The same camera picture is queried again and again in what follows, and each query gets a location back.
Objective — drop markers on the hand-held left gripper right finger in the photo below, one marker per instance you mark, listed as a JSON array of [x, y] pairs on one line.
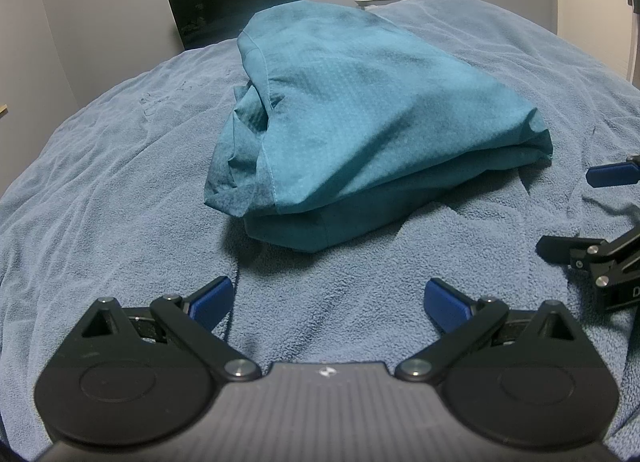
[[444, 303]]

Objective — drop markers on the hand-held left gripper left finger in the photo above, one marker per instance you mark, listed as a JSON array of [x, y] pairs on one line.
[[211, 303]]

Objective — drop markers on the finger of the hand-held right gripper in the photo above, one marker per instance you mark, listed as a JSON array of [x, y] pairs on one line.
[[585, 249], [612, 175]]

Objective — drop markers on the teal zip hooded jacket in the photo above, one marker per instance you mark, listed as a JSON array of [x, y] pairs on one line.
[[360, 107]]

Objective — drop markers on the blue fleece blanket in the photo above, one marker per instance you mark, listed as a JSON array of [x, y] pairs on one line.
[[110, 192]]

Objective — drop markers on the white door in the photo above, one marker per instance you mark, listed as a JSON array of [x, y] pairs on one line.
[[595, 2]]

